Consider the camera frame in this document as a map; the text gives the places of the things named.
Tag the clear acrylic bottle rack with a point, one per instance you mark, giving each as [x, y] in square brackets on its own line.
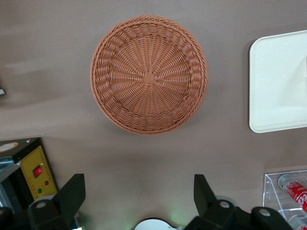
[271, 189]

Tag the red cola bottle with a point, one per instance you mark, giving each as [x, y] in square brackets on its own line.
[296, 191]
[299, 222]

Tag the black box with yellow panel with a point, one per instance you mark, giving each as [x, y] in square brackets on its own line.
[36, 163]

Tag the brown round wicker basket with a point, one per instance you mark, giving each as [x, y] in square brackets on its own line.
[148, 76]

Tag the beige rectangular serving tray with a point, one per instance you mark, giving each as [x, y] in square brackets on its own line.
[266, 83]

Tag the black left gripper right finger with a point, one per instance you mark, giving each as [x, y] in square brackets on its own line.
[211, 213]

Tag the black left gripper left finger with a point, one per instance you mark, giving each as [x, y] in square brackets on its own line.
[62, 206]

